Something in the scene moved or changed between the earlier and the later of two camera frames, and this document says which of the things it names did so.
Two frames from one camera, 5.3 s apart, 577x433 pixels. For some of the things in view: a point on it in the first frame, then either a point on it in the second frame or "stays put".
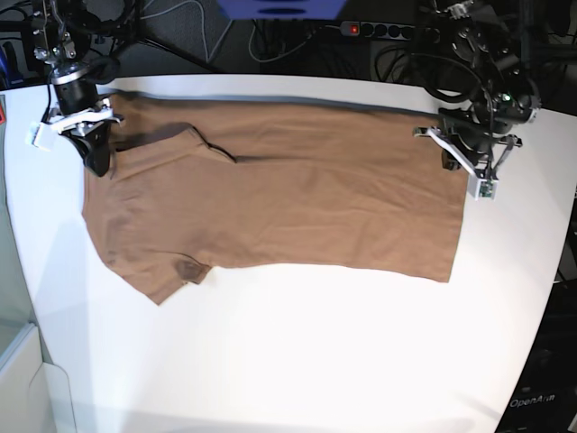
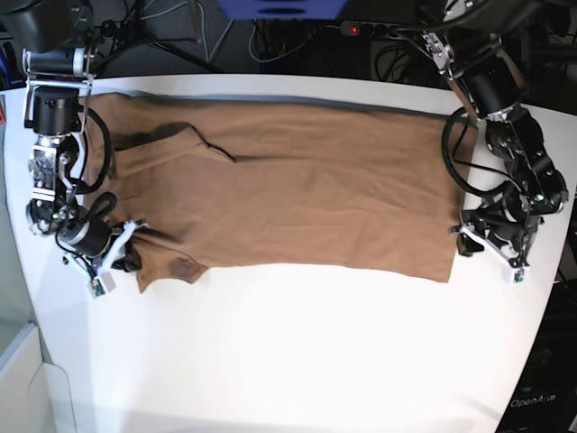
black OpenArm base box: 545,400 stays put
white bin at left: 35,394 stays put
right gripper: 480,152 to 508,237
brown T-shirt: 206,180 stays put
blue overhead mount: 281,9 stays put
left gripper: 95,146 to 96,265
